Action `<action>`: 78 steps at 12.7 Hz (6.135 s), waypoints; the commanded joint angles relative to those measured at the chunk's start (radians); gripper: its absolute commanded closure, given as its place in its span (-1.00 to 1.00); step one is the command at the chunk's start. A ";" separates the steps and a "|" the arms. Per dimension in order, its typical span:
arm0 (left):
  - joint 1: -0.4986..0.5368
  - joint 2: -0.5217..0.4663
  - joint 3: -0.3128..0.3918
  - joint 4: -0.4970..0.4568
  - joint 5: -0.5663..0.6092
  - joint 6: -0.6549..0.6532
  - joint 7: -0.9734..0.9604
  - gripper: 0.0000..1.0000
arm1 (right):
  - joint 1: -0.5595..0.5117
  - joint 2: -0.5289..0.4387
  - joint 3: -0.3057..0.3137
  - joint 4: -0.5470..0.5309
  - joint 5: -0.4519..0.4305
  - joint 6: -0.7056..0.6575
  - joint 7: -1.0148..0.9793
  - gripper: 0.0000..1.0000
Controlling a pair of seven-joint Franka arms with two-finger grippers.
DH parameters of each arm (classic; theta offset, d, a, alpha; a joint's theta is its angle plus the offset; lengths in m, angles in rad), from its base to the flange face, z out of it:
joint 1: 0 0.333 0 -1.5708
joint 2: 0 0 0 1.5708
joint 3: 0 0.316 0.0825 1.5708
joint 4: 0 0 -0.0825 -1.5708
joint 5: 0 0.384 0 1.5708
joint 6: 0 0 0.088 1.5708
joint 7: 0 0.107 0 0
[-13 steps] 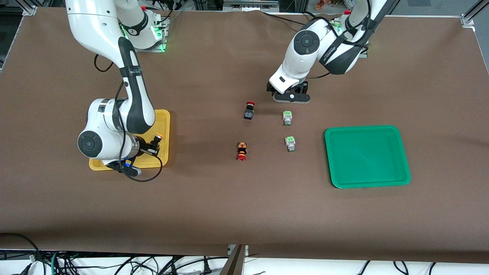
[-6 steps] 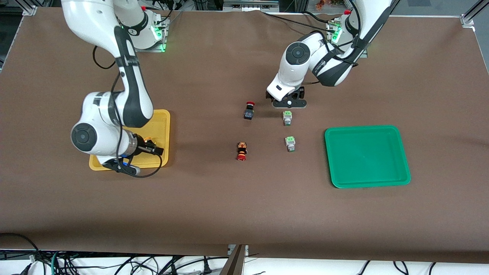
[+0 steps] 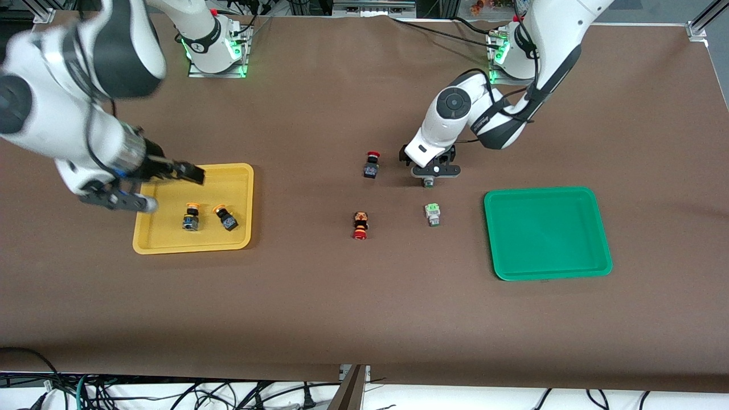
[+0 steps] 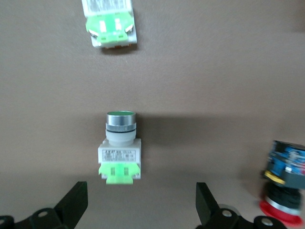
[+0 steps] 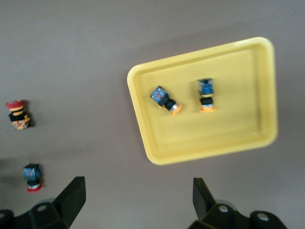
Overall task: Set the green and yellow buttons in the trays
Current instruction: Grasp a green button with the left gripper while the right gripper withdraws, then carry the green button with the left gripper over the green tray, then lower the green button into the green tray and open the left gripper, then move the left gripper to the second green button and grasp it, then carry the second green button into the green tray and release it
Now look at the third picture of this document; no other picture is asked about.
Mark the black right arm wrist cable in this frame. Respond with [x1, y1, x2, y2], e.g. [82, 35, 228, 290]
[83, 34, 123, 180]

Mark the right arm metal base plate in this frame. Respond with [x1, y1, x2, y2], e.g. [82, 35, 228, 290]
[188, 26, 251, 79]

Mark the black floor cable tangle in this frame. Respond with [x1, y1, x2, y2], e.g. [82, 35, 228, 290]
[85, 377, 342, 410]

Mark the green plastic tray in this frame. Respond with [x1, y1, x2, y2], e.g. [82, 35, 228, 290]
[484, 186, 613, 282]

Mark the yellow plastic tray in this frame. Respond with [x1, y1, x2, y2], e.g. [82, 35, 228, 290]
[132, 163, 255, 255]

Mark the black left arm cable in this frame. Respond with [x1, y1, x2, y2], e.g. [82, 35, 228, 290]
[454, 0, 550, 150]

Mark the yellow push button switch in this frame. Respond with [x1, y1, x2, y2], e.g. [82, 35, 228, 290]
[213, 204, 239, 232]
[182, 202, 202, 233]

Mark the brown table cover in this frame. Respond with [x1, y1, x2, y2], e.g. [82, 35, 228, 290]
[0, 13, 729, 393]

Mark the black cable to arm base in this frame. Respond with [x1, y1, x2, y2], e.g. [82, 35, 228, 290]
[390, 16, 503, 45]

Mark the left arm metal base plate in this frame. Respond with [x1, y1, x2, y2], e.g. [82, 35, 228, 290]
[488, 31, 548, 87]

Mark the black curved floor cable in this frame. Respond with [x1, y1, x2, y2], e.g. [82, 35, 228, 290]
[0, 346, 64, 410]

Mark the silver metal device box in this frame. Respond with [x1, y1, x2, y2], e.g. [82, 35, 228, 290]
[333, 0, 417, 19]

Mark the aluminium frame profile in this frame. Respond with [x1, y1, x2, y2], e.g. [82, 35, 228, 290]
[686, 0, 729, 42]
[31, 0, 77, 24]

